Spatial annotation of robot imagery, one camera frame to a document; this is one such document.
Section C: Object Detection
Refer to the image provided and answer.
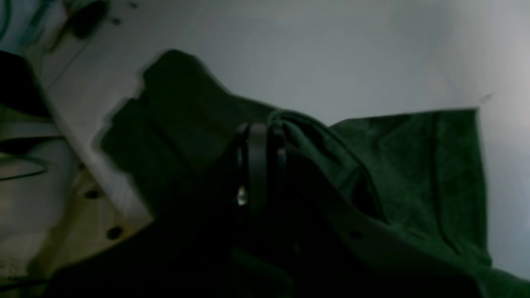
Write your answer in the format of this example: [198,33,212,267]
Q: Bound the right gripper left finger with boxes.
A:
[46,123,270,298]

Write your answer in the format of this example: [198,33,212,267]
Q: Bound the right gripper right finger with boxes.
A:
[269,126,485,298]

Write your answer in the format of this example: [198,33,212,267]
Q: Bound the dark green t-shirt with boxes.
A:
[101,50,529,298]

